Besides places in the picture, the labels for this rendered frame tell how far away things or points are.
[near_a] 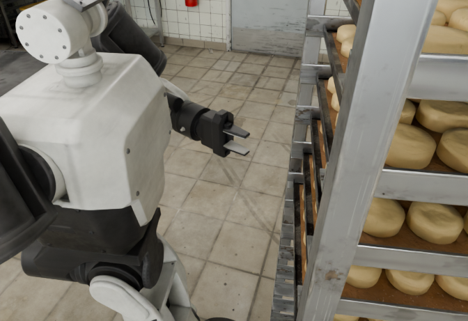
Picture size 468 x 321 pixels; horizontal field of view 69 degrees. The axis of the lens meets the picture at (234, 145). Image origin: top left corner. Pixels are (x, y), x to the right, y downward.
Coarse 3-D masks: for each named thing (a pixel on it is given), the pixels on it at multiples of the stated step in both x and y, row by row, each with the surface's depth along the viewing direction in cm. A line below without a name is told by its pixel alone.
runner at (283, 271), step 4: (276, 268) 103; (280, 268) 103; (284, 268) 103; (288, 268) 102; (292, 268) 102; (276, 272) 103; (280, 272) 103; (284, 272) 103; (288, 272) 103; (292, 272) 103; (276, 276) 102; (280, 276) 102; (284, 276) 102; (288, 276) 102; (292, 276) 102
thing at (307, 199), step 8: (304, 152) 76; (304, 160) 74; (304, 168) 72; (304, 176) 68; (304, 184) 66; (304, 192) 64; (304, 200) 63; (304, 208) 62; (312, 208) 63; (304, 216) 61; (312, 216) 61; (312, 224) 60; (312, 232) 58
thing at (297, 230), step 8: (296, 184) 81; (296, 192) 79; (296, 200) 77; (296, 208) 75; (296, 216) 73; (296, 224) 71; (296, 232) 70; (296, 240) 68; (296, 248) 67; (296, 256) 65; (296, 264) 64; (296, 272) 62; (296, 280) 61; (296, 288) 60; (296, 296) 59; (296, 304) 57; (296, 312) 56
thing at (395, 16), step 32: (384, 0) 17; (416, 0) 16; (384, 32) 17; (416, 32) 17; (352, 64) 20; (384, 64) 18; (416, 64) 18; (352, 96) 20; (384, 96) 19; (352, 128) 21; (384, 128) 21; (352, 160) 22; (384, 160) 22; (352, 192) 24; (320, 224) 27; (352, 224) 26; (320, 256) 28; (352, 256) 28; (320, 288) 31; (320, 320) 34
